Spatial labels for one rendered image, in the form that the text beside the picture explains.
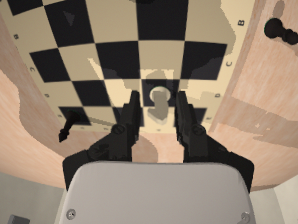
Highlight black pawn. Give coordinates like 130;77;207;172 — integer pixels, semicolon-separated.
264;18;298;45

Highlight black bishop chess piece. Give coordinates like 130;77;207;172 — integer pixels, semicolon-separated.
58;110;81;143

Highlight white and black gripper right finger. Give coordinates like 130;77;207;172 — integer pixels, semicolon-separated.
174;91;254;194

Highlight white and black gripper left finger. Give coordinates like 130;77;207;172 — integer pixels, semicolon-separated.
62;90;141;192

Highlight chessboard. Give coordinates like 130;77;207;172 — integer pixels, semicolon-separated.
0;0;255;133

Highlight white knight chess piece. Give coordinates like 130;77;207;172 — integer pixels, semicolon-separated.
147;86;170;126

